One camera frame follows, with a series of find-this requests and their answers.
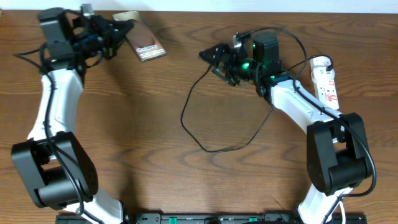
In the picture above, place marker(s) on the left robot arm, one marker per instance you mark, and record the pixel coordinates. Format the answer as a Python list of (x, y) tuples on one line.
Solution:
[(54, 167)]

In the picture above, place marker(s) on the white power strip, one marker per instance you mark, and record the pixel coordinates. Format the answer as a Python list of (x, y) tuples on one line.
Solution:
[(326, 91)]

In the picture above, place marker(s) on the Galaxy smartphone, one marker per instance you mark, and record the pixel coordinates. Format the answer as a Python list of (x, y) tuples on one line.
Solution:
[(142, 40)]

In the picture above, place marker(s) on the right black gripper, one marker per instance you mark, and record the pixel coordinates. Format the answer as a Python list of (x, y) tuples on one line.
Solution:
[(223, 48)]

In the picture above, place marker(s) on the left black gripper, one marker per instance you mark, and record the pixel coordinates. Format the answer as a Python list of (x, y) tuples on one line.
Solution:
[(109, 28)]

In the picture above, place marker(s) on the white USB charger plug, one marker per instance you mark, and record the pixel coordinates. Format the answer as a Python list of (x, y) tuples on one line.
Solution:
[(320, 75)]

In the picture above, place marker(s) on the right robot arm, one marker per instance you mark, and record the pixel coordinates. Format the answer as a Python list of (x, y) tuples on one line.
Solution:
[(339, 163)]

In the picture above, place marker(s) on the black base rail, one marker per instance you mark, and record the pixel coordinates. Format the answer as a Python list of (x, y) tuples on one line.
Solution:
[(269, 217)]

